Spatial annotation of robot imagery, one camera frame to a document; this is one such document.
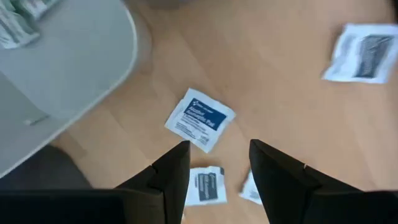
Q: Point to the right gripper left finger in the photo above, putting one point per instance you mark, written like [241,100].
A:
[168,193]

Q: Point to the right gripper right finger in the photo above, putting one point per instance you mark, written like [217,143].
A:
[280,193]

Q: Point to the white alcohol pad packet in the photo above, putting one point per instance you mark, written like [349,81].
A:
[202,119]
[250,189]
[205,186]
[363,54]

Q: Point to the dark translucent plastic bin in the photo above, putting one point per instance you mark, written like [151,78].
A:
[40,168]

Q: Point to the light grey plastic bin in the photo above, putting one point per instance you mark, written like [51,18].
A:
[77,62]

